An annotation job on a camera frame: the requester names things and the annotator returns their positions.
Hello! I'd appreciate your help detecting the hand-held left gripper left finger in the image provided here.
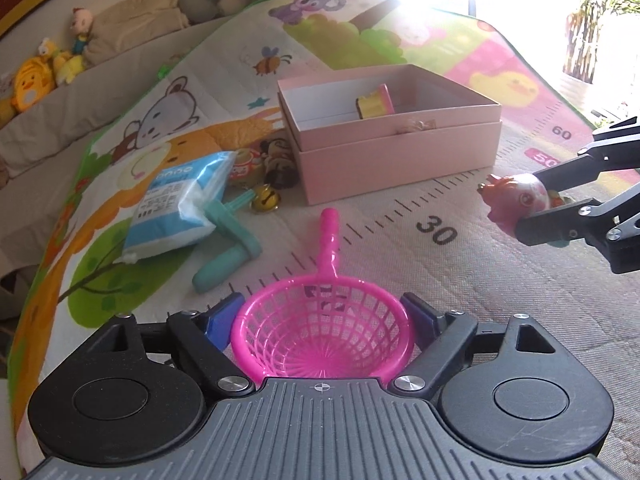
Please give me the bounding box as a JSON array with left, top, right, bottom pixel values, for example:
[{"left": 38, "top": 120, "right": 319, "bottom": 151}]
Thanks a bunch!
[{"left": 97, "top": 293, "right": 254, "bottom": 401}]

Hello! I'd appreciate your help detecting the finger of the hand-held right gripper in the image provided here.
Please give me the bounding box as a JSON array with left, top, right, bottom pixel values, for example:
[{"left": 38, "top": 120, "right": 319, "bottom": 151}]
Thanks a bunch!
[
  {"left": 515, "top": 195, "right": 640, "bottom": 275},
  {"left": 532, "top": 116, "right": 640, "bottom": 196}
]

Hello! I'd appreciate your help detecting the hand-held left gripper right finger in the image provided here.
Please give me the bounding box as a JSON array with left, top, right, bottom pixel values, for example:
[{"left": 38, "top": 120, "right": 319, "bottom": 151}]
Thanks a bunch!
[{"left": 390, "top": 292, "right": 557, "bottom": 402}]

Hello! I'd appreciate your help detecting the pink red toy fish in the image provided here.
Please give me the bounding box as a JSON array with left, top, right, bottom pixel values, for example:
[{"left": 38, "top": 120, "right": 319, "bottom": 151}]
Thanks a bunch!
[{"left": 477, "top": 172, "right": 558, "bottom": 233}]

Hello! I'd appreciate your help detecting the pink plastic net scoop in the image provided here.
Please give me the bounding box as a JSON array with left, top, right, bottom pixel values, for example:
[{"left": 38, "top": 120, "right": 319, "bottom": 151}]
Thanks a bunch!
[{"left": 230, "top": 208, "right": 417, "bottom": 382}]

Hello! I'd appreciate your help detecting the pink cardboard box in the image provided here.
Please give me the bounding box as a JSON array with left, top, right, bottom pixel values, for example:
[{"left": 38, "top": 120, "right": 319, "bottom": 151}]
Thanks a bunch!
[{"left": 276, "top": 64, "right": 503, "bottom": 206}]

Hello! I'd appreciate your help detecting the black haired cartoon figurine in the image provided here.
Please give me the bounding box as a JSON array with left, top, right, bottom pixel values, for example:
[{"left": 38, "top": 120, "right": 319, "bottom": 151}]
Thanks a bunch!
[{"left": 257, "top": 136, "right": 302, "bottom": 191}]

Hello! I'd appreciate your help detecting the yellow pink cupcake toy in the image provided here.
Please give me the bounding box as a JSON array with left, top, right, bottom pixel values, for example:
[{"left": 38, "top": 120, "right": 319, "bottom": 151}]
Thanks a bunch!
[{"left": 355, "top": 85, "right": 396, "bottom": 120}]

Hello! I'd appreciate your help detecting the cartoon printed play mat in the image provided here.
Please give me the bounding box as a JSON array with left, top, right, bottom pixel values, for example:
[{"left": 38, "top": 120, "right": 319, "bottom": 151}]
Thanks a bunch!
[{"left": 7, "top": 0, "right": 640, "bottom": 480}]

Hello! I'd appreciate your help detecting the teal plastic toy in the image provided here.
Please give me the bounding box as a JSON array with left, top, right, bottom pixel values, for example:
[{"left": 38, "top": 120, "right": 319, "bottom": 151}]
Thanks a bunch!
[{"left": 192, "top": 191, "right": 263, "bottom": 295}]

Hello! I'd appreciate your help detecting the blue white tissue packet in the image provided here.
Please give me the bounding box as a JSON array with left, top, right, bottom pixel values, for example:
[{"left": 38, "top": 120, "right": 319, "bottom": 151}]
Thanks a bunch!
[{"left": 119, "top": 151, "right": 238, "bottom": 265}]

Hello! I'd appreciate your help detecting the small gold bell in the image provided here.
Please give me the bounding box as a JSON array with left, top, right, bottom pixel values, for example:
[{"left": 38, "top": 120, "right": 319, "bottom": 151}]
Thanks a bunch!
[{"left": 250, "top": 185, "right": 282, "bottom": 213}]

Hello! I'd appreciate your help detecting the potted green plant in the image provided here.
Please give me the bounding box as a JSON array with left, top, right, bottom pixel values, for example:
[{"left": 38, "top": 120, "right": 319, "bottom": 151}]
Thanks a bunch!
[{"left": 562, "top": 0, "right": 640, "bottom": 83}]

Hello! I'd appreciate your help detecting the grey sofa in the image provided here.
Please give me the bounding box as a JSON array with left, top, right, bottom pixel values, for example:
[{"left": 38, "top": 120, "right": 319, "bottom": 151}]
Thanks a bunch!
[{"left": 0, "top": 5, "right": 261, "bottom": 281}]

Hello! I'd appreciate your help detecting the small yellow plush toy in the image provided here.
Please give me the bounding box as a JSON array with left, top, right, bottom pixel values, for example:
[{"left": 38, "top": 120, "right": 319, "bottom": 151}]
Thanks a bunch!
[{"left": 37, "top": 37, "right": 86, "bottom": 86}]

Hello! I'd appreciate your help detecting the yellow duck plush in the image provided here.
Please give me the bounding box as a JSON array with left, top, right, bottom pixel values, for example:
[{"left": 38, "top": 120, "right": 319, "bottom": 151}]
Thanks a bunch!
[{"left": 11, "top": 55, "right": 57, "bottom": 113}]

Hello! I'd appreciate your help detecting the beige pillow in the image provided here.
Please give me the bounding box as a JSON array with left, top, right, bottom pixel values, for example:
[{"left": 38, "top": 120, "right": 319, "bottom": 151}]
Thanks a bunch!
[{"left": 87, "top": 0, "right": 191, "bottom": 66}]

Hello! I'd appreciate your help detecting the red capped plush doll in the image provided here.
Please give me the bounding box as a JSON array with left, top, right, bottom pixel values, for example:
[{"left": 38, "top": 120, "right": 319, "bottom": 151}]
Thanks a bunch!
[{"left": 67, "top": 7, "right": 96, "bottom": 56}]

